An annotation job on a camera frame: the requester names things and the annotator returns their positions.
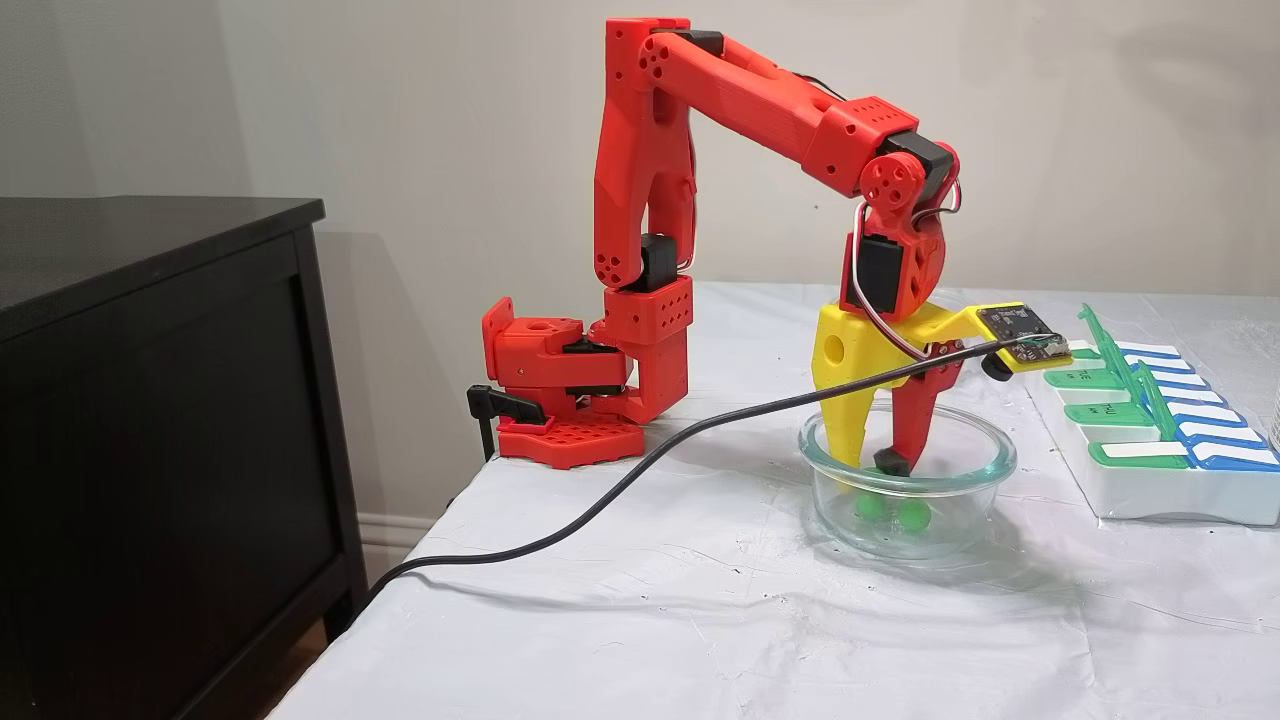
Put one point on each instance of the green ball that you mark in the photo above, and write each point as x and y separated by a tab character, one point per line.
870	508
915	516

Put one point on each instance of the white weekly pill organizer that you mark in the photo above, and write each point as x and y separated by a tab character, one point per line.
1140	490

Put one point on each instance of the black wooden cabinet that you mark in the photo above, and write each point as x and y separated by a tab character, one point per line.
150	400

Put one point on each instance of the white baseboard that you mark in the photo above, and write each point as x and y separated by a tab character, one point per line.
395	530

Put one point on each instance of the black table clamp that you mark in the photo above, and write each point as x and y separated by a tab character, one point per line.
500	405

